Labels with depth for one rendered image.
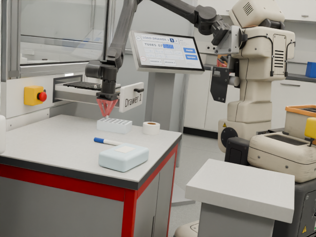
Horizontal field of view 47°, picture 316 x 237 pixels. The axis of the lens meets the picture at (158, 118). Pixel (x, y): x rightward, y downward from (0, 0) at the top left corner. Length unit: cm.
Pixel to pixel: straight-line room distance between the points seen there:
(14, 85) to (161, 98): 139
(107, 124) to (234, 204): 69
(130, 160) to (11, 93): 60
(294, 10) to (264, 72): 322
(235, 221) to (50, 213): 54
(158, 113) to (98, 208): 165
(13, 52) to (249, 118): 102
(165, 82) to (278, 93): 211
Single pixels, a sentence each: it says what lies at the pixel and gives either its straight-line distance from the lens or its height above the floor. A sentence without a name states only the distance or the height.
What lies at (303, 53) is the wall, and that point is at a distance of 513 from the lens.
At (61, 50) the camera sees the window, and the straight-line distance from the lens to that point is 180.
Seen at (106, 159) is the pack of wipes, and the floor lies 79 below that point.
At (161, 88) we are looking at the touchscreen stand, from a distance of 264.
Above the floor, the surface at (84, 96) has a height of 87.
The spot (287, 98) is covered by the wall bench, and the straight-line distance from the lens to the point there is 450.
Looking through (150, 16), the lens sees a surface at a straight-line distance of 345.
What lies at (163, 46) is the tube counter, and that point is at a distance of 263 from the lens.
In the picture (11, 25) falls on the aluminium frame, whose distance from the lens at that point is 146.
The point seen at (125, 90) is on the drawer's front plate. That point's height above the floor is 92.
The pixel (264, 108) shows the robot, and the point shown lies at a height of 87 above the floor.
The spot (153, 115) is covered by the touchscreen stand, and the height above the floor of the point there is 61.
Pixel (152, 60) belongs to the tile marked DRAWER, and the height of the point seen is 101.
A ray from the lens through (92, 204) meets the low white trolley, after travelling 110.
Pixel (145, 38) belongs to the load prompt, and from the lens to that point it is 260.
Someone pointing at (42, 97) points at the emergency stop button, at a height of 87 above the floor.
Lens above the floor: 113
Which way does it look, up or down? 12 degrees down
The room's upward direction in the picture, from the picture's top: 6 degrees clockwise
